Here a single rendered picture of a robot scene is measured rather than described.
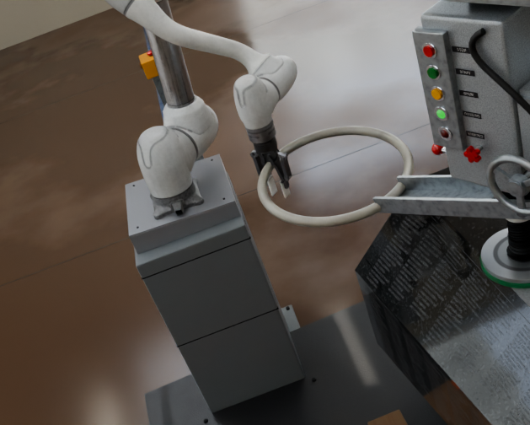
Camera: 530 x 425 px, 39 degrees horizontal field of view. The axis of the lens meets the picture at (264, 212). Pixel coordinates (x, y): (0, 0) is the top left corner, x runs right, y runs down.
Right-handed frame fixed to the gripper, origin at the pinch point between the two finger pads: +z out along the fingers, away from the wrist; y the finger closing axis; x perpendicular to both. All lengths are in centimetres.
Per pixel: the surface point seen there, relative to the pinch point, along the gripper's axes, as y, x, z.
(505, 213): 84, -22, -23
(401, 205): 52, -14, -13
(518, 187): 92, -36, -43
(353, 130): 19.6, 21.8, -10.1
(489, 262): 79, -23, -6
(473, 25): 82, -27, -74
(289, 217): 20.5, -23.6, -10.3
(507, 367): 89, -44, 6
